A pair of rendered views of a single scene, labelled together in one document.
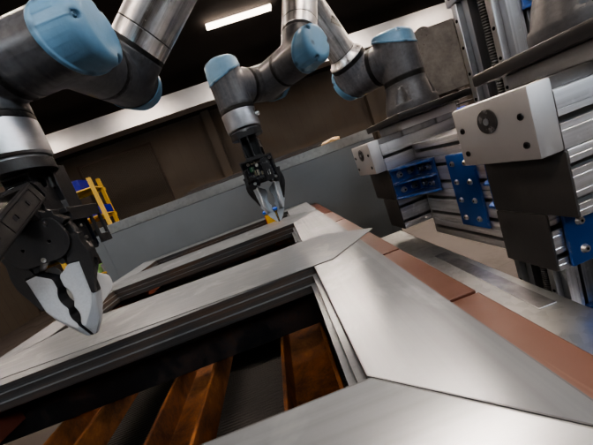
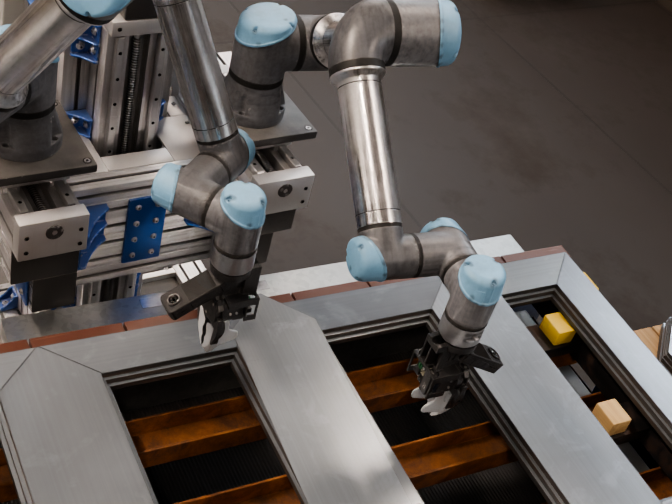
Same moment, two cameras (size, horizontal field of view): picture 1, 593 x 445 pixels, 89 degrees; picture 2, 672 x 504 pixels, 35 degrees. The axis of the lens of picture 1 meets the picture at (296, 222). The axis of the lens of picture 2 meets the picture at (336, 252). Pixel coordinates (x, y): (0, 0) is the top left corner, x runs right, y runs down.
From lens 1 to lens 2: 2.28 m
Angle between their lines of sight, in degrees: 110
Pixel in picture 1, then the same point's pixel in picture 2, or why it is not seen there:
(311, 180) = not seen: outside the picture
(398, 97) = (51, 133)
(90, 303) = not seen: hidden behind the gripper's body
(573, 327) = (291, 285)
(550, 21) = (268, 118)
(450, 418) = (444, 295)
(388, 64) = (49, 90)
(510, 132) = (296, 195)
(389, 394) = (437, 304)
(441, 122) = not seen: hidden behind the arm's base
